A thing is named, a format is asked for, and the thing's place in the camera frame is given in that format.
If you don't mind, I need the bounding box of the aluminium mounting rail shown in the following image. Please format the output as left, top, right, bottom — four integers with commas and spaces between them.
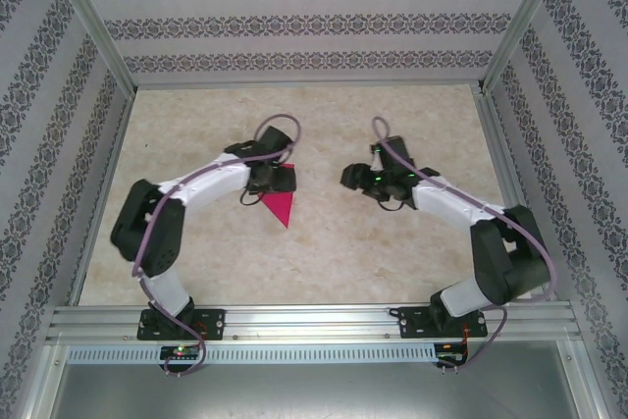
46, 304, 580, 342

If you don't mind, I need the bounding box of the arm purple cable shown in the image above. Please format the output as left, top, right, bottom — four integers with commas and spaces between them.
371, 116, 559, 375
131, 113, 301, 379

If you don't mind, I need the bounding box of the magenta cloth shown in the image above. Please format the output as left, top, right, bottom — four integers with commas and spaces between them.
258, 162, 298, 231

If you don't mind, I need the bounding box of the aluminium rear frame beam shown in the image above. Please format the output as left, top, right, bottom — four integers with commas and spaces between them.
131, 78, 487, 91

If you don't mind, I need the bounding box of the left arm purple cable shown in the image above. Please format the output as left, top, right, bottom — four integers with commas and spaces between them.
131, 113, 301, 379

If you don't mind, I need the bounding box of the aluminium frame bar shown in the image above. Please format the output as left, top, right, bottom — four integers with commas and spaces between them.
14, 342, 68, 419
563, 340, 614, 419

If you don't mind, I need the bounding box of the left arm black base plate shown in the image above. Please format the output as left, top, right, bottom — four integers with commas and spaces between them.
138, 308, 227, 341

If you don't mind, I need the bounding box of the aluminium frame post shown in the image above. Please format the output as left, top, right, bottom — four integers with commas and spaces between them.
42, 0, 138, 96
478, 0, 575, 96

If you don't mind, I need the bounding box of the grey sheet metal panel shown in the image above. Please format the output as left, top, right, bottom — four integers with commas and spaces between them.
41, 362, 590, 419

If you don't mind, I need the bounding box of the right gripper black cable loop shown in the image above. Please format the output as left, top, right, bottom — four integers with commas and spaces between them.
377, 195, 408, 212

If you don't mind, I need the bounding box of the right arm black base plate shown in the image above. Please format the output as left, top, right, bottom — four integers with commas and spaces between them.
397, 305, 487, 340

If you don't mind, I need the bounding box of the slotted grey cable duct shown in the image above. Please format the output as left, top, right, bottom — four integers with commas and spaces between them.
66, 343, 438, 364

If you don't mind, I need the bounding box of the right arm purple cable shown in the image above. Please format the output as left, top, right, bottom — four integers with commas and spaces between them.
371, 116, 559, 375

